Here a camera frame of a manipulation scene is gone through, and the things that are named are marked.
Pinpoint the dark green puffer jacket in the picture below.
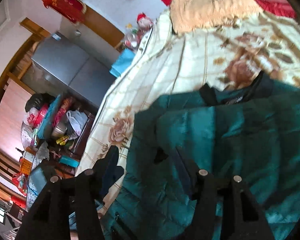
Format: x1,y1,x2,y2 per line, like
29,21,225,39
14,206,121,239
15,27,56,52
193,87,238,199
101,73,300,239

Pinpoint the white plastic bag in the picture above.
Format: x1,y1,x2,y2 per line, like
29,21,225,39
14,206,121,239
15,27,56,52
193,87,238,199
66,110,88,136

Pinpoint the grey refrigerator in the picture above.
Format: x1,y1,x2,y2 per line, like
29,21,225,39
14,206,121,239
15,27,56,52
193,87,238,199
21,32,115,109

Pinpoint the floral cream bedspread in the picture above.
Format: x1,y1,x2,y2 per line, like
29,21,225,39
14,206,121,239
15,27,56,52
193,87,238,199
78,12,300,213

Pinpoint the pig plush toy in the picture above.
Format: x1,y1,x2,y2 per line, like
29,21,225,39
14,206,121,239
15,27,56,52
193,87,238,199
136,12,153,33

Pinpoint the red hanging knot decoration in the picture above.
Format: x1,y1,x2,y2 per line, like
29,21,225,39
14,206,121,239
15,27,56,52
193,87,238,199
42,0,87,24

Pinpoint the beige fringed pillow cover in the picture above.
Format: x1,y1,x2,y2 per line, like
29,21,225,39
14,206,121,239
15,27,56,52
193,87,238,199
170,0,263,34

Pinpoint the red heart cushion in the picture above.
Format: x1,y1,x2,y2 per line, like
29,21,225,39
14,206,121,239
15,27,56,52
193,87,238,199
255,0,297,18

